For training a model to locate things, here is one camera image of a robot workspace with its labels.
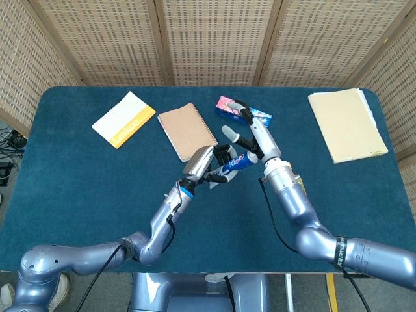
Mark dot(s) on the white shoe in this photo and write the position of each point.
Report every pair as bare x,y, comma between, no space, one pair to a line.
60,292
6,294

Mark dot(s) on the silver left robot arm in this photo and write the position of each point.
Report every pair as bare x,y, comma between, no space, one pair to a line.
159,221

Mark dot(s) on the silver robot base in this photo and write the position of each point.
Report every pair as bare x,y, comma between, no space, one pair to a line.
195,292

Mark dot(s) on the white and yellow booklet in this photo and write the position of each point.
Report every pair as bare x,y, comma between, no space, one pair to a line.
120,120

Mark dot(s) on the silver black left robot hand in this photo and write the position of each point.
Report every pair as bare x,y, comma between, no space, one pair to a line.
198,162

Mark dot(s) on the white table leg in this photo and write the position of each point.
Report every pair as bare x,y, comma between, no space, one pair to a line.
289,292

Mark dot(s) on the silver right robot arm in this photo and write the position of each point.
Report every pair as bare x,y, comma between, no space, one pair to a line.
292,201

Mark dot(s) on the blue table cloth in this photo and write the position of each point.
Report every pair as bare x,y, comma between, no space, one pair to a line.
81,195

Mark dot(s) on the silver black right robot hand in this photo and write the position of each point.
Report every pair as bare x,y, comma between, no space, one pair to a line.
265,139

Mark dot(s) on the brown spiral notebook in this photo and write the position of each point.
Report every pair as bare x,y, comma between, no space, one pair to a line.
185,130

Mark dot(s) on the woven folding screen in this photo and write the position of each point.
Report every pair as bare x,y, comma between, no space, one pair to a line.
214,39

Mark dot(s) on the blue cookie box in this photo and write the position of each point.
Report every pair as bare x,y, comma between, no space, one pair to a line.
222,110

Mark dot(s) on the beige paper folder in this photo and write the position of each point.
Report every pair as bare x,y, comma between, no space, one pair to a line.
344,123

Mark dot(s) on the blue and white toothpaste tube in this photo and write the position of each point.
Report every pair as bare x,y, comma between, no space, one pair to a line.
240,161

